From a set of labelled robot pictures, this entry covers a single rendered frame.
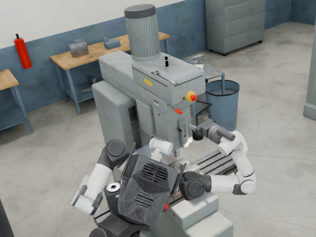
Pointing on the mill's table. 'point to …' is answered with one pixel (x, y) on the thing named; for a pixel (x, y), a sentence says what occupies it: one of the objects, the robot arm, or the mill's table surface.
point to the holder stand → (113, 196)
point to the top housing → (159, 65)
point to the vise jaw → (193, 169)
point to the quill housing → (172, 125)
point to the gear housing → (160, 105)
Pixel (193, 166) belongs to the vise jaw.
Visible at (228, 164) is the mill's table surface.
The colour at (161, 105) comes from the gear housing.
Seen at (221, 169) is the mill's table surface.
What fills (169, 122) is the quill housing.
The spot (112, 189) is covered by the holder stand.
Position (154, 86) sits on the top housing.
